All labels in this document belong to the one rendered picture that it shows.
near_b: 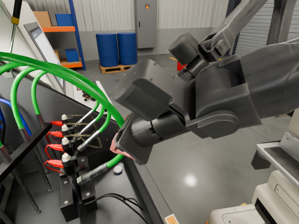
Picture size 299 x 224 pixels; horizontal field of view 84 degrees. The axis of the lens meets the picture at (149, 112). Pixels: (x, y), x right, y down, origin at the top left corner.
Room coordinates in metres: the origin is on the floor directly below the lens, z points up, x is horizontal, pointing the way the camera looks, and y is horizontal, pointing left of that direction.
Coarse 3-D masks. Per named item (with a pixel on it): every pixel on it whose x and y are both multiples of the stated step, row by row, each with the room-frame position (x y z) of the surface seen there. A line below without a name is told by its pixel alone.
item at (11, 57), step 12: (12, 60) 0.27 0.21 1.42; (24, 60) 0.27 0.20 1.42; (36, 60) 0.27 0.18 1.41; (48, 72) 0.27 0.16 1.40; (60, 72) 0.27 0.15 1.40; (84, 84) 0.27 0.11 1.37; (96, 96) 0.27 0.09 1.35; (108, 108) 0.27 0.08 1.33; (120, 120) 0.27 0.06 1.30; (120, 156) 0.27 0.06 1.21
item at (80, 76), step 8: (8, 64) 0.39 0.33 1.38; (16, 64) 0.40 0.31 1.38; (56, 64) 0.44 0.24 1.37; (0, 72) 0.38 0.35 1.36; (72, 72) 0.45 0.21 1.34; (88, 80) 0.46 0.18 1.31; (96, 88) 0.47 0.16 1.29; (104, 96) 0.48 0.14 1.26; (104, 128) 0.47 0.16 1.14; (96, 136) 0.46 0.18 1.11; (0, 144) 0.36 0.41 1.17; (88, 144) 0.44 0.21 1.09; (0, 152) 0.35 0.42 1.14; (8, 160) 0.35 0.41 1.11
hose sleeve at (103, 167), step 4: (104, 164) 0.27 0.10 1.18; (96, 168) 0.27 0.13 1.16; (100, 168) 0.27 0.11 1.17; (104, 168) 0.27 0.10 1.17; (108, 168) 0.27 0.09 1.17; (88, 172) 0.27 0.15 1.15; (92, 172) 0.27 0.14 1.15; (96, 172) 0.27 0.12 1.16; (100, 172) 0.27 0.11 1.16; (84, 176) 0.27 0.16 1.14; (88, 176) 0.27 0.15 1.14; (92, 176) 0.27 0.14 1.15; (84, 180) 0.26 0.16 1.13
